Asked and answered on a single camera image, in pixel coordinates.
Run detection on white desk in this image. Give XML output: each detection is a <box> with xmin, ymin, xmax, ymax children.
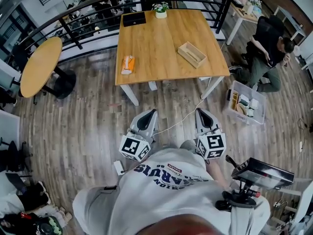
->
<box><xmin>273</xmin><ymin>5</ymin><xmax>308</xmax><ymax>43</ymax></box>

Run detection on potted flowers white pot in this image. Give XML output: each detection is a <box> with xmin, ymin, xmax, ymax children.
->
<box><xmin>151</xmin><ymin>1</ymin><xmax>170</xmax><ymax>19</ymax></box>

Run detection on round wooden table black base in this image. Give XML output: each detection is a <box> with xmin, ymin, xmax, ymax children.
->
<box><xmin>20</xmin><ymin>36</ymin><xmax>77</xmax><ymax>100</ymax></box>

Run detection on wooden divided organizer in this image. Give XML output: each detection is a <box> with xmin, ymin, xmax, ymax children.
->
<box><xmin>230</xmin><ymin>90</ymin><xmax>240</xmax><ymax>109</ymax></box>

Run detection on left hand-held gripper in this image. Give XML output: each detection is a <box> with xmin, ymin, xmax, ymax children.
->
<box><xmin>119</xmin><ymin>109</ymin><xmax>159</xmax><ymax>163</ymax></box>

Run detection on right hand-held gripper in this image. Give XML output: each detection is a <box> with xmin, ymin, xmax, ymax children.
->
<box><xmin>195</xmin><ymin>108</ymin><xmax>227</xmax><ymax>161</ymax></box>

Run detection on pastel flower bouquet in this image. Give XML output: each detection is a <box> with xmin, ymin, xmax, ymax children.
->
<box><xmin>246</xmin><ymin>0</ymin><xmax>263</xmax><ymax>15</ymax></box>

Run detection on white power brick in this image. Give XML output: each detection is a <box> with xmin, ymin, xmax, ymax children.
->
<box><xmin>113</xmin><ymin>160</ymin><xmax>126</xmax><ymax>176</ymax></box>

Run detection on black rectangular box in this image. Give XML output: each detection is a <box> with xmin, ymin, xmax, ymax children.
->
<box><xmin>122</xmin><ymin>11</ymin><xmax>147</xmax><ymax>28</ymax></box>

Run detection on round wooden lid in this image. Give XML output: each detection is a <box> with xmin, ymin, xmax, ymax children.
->
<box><xmin>236</xmin><ymin>102</ymin><xmax>248</xmax><ymax>116</ymax></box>

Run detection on black monitor mount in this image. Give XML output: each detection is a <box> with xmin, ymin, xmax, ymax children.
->
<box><xmin>215</xmin><ymin>188</ymin><xmax>261</xmax><ymax>212</ymax></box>

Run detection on white cable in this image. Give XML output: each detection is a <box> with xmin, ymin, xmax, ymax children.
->
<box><xmin>153</xmin><ymin>42</ymin><xmax>225</xmax><ymax>136</ymax></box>

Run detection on square wooden table white legs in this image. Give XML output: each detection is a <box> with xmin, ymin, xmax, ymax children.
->
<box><xmin>114</xmin><ymin>8</ymin><xmax>231</xmax><ymax>107</ymax></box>

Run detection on person's grey printed shirt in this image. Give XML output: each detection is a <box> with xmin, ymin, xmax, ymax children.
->
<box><xmin>72</xmin><ymin>147</ymin><xmax>271</xmax><ymax>235</ymax></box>

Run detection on wooden top table white legs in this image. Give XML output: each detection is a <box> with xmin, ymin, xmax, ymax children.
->
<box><xmin>226</xmin><ymin>0</ymin><xmax>263</xmax><ymax>46</ymax></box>

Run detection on clear plastic storage bin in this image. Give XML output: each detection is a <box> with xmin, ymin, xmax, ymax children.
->
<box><xmin>224</xmin><ymin>80</ymin><xmax>267</xmax><ymax>126</ymax></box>

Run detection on black metal railing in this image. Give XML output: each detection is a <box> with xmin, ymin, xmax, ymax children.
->
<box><xmin>14</xmin><ymin>0</ymin><xmax>235</xmax><ymax>58</ymax></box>

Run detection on orange snack packet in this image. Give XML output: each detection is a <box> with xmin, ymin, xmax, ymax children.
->
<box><xmin>121</xmin><ymin>55</ymin><xmax>136</xmax><ymax>75</ymax></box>

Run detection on person's right forearm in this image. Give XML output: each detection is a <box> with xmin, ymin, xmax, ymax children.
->
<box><xmin>207</xmin><ymin>158</ymin><xmax>232</xmax><ymax>188</ymax></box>

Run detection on black monitor screen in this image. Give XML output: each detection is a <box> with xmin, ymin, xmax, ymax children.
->
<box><xmin>231</xmin><ymin>157</ymin><xmax>295</xmax><ymax>190</ymax></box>

